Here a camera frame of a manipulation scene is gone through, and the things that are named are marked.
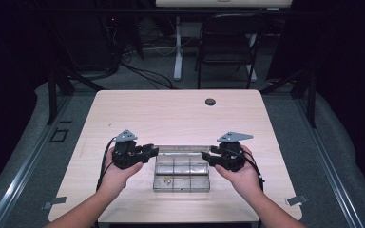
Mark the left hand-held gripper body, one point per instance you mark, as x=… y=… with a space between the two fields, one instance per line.
x=126 y=155

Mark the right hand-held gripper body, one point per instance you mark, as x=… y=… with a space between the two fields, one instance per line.
x=231 y=156

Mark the small brass screws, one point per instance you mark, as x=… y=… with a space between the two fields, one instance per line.
x=168 y=181

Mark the transparent grey compartment box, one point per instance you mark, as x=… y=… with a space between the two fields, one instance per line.
x=181 y=172

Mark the person's left hand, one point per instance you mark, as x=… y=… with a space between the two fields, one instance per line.
x=117 y=180

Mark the person's right hand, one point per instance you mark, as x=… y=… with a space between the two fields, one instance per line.
x=244 y=182

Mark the grey table edge clip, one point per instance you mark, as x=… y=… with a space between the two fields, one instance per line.
x=54 y=202
x=296 y=200

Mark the black metal stand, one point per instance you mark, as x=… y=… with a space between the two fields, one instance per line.
x=53 y=95
x=312 y=98

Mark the black folding chair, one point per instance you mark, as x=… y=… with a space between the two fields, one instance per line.
x=226 y=41

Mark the white background table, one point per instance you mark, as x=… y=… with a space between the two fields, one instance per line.
x=223 y=2

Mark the aluminium floor rail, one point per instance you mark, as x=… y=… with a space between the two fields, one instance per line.
x=22 y=177
x=332 y=177

